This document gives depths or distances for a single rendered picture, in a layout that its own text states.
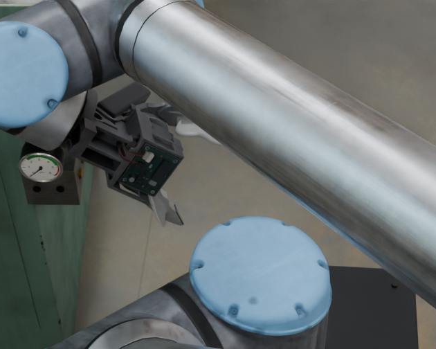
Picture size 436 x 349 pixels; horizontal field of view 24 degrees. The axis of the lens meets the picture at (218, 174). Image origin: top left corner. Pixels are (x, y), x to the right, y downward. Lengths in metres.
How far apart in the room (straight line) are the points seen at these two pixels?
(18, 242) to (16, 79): 0.84
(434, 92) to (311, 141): 1.83
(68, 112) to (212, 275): 0.22
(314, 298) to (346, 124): 0.39
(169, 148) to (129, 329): 0.21
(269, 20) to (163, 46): 1.81
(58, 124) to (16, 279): 0.78
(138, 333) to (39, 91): 0.25
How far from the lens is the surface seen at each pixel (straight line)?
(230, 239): 1.07
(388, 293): 1.37
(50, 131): 1.03
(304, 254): 1.07
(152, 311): 1.05
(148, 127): 1.07
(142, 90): 1.17
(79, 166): 1.53
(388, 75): 2.52
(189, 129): 1.10
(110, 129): 1.05
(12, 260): 1.73
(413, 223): 0.61
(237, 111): 0.75
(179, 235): 2.17
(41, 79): 0.88
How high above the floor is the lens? 1.73
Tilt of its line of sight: 50 degrees down
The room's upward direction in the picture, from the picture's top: straight up
